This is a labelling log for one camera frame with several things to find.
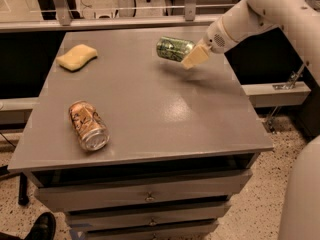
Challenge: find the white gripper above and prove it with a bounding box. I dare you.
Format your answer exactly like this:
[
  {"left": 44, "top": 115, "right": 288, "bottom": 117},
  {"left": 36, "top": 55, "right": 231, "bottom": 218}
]
[{"left": 181, "top": 16, "right": 238, "bottom": 69}]

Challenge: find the green soda can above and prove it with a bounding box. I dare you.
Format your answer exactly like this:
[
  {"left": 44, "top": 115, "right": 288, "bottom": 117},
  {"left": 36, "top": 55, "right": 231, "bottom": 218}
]
[{"left": 156, "top": 36, "right": 195, "bottom": 62}]

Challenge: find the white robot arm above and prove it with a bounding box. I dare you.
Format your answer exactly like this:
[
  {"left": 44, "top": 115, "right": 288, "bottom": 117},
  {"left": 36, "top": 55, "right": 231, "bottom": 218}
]
[{"left": 182, "top": 0, "right": 320, "bottom": 240}]

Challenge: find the orange soda can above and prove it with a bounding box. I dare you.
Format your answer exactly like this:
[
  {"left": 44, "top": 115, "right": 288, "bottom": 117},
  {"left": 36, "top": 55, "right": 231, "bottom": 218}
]
[{"left": 69, "top": 101, "right": 109, "bottom": 152}]

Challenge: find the grey drawer cabinet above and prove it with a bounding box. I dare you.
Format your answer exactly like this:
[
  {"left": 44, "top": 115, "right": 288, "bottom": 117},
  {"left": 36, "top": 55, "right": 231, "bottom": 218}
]
[{"left": 7, "top": 25, "right": 275, "bottom": 240}]

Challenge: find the yellow sponge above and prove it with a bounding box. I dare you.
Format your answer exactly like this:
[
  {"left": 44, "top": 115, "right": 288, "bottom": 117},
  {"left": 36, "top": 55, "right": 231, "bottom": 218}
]
[{"left": 56, "top": 44, "right": 98, "bottom": 72}]

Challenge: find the grey metal railing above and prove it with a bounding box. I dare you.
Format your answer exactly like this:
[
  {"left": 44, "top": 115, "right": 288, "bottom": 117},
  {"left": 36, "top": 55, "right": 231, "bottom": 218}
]
[{"left": 0, "top": 0, "right": 320, "bottom": 34}]

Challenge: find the middle grey drawer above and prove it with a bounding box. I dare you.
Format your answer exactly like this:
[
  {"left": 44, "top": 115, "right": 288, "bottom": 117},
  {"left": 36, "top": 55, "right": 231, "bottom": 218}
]
[{"left": 67, "top": 202, "right": 231, "bottom": 232}]

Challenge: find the grey drawer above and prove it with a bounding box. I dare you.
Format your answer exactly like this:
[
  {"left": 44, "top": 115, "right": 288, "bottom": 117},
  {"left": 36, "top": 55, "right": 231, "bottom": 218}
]
[
  {"left": 67, "top": 202, "right": 231, "bottom": 232},
  {"left": 35, "top": 169, "right": 252, "bottom": 212},
  {"left": 72, "top": 220, "right": 218, "bottom": 240}
]

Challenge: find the bottom grey drawer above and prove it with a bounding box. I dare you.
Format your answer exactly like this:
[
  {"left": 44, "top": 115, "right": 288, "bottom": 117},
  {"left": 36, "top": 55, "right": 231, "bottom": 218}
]
[{"left": 72, "top": 220, "right": 218, "bottom": 240}]

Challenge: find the top grey drawer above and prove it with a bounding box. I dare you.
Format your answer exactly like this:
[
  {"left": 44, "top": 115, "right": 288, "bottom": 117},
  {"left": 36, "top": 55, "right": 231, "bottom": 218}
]
[{"left": 35, "top": 169, "right": 252, "bottom": 212}]

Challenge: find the black stand leg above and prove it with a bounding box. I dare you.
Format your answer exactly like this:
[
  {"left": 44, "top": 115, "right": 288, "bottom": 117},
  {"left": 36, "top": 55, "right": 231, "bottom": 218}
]
[{"left": 18, "top": 173, "right": 29, "bottom": 206}]

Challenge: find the black shoe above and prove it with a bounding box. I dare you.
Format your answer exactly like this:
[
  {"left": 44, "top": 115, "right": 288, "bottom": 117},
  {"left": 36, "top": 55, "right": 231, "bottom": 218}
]
[{"left": 24, "top": 212, "right": 56, "bottom": 240}]

